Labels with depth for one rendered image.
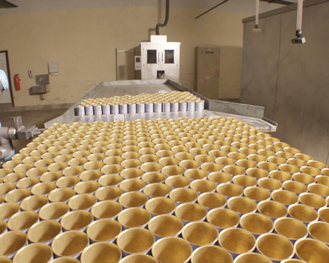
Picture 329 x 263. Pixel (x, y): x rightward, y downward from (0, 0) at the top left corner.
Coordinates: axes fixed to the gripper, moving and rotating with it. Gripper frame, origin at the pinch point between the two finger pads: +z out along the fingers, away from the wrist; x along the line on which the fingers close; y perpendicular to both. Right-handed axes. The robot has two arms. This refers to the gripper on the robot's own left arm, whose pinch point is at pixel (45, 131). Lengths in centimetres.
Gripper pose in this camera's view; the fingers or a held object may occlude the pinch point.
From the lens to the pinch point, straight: 130.7
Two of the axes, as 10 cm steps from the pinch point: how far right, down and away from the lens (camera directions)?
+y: 0.1, 9.6, 2.8
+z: 9.9, -0.4, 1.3
